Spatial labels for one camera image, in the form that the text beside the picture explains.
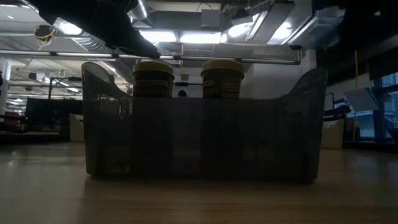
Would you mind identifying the yellow-lid spice jar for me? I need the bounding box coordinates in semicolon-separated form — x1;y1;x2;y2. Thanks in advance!
200;58;245;177
132;60;175;177

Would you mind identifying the grey translucent plastic bin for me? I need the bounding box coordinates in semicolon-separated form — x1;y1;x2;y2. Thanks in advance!
81;61;329;183

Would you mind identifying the bright ceiling light panel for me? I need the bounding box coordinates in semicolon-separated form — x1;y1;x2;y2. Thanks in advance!
179;32;222;44
139;29;178;44

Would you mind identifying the grey ceiling box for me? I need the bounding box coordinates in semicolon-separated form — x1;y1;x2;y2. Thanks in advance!
200;9;221;28

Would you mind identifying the white plastic bin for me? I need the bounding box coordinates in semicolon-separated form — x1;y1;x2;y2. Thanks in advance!
68;113;85;143
322;119;346;149

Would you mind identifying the grey horizontal pipe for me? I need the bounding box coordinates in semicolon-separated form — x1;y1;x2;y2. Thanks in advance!
0;49;301;65

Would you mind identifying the dark monitor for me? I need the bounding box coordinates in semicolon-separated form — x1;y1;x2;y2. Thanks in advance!
25;98;83;127

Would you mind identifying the round silver air duct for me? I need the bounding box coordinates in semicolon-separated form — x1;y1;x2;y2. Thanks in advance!
127;0;150;21

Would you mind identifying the rectangular silver air duct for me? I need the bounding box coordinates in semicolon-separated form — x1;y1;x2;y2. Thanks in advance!
289;9;346;50

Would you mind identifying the yellow ceiling cable bundle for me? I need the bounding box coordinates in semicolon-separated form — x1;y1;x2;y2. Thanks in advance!
34;24;55;50

